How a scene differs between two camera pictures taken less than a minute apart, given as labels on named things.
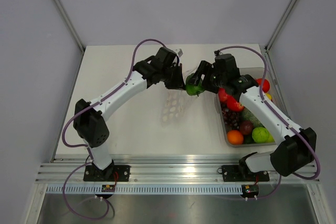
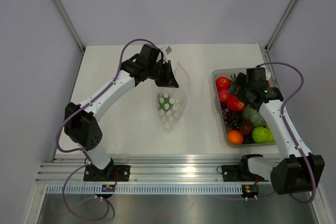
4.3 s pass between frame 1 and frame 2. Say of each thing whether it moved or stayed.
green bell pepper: moved
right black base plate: stayed
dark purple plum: stayed
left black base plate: stayed
